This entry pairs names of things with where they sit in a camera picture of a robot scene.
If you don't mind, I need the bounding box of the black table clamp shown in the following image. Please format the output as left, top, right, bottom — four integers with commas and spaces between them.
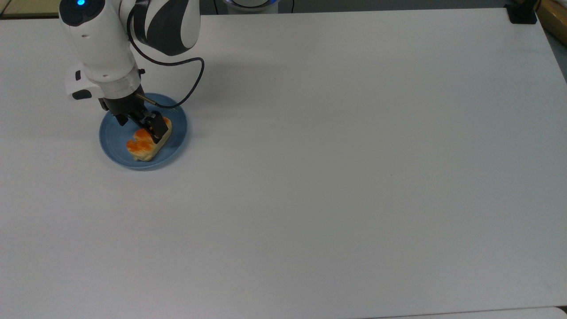
505, 4, 538, 24

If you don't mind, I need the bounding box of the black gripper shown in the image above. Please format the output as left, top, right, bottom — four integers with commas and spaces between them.
98, 88, 171, 144

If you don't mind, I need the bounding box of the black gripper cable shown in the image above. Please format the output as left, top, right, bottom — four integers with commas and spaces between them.
127, 9, 206, 109

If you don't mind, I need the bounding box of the blue round plate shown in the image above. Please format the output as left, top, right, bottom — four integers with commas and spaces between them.
99, 92, 188, 171

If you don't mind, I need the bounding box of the toasted bread loaf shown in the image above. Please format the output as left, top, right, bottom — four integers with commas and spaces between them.
126, 116, 173, 162

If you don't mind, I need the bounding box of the beige wooden board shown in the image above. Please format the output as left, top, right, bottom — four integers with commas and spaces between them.
0, 0, 62, 18

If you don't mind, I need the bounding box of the wooden box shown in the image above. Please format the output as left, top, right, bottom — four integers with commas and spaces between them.
536, 0, 567, 45

